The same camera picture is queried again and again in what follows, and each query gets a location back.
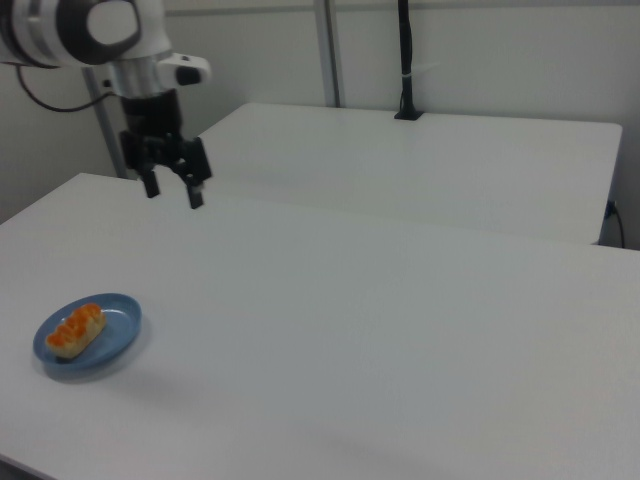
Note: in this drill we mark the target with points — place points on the aluminium frame post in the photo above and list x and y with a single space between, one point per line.
330 50

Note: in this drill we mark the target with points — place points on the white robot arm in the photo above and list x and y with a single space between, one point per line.
100 30

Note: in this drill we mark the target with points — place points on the orange glazed bread loaf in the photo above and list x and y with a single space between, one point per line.
76 331

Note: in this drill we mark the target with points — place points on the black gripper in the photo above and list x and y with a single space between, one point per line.
150 125

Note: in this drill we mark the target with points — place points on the blue plastic plate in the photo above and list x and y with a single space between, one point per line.
122 320

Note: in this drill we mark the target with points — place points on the white neighbouring table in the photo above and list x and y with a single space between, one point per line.
400 165

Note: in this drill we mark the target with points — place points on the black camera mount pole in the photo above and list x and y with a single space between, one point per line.
407 60

